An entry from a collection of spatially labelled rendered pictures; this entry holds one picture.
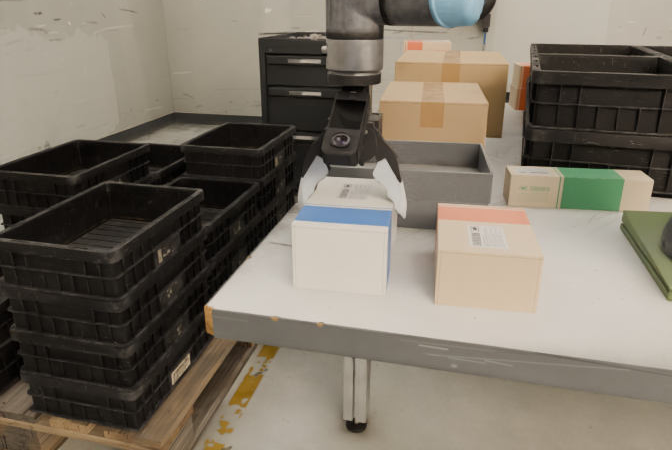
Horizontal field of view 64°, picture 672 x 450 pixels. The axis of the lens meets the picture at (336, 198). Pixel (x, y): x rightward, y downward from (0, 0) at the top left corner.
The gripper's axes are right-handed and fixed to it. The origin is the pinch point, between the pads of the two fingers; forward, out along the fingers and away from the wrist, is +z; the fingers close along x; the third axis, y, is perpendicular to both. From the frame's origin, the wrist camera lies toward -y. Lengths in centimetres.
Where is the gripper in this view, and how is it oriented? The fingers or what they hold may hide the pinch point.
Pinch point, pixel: (350, 218)
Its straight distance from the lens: 76.2
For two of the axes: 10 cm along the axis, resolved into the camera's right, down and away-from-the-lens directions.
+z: 0.0, 9.4, 3.4
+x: -9.9, -0.6, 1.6
